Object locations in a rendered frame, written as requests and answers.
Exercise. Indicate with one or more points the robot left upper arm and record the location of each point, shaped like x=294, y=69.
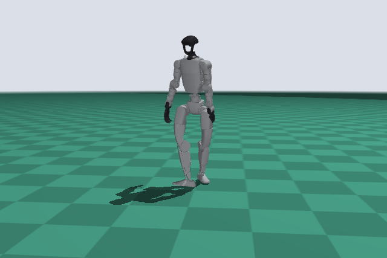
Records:
x=206, y=66

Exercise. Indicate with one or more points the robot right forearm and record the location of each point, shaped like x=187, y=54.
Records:
x=171, y=95

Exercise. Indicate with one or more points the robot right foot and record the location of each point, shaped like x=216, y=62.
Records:
x=185, y=183

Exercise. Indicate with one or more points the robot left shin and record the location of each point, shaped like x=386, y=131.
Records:
x=203, y=157

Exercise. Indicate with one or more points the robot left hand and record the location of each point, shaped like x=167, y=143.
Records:
x=212, y=115

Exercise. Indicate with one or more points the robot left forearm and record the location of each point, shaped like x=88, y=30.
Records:
x=209, y=100

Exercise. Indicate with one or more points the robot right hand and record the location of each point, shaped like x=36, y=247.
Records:
x=166, y=113

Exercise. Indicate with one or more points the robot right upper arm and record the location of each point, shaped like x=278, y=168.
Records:
x=177, y=74

